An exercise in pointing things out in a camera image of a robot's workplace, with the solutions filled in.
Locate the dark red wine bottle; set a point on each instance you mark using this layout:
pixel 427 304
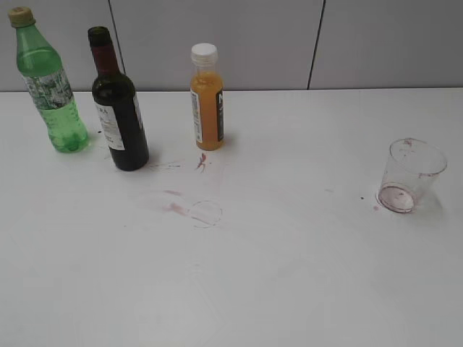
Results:
pixel 117 106

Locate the orange juice bottle white cap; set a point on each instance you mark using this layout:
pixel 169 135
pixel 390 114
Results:
pixel 206 90

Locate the transparent plastic cup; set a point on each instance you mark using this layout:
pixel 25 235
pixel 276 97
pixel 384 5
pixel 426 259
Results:
pixel 411 168

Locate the green plastic soda bottle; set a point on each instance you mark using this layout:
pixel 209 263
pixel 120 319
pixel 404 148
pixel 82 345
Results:
pixel 46 81

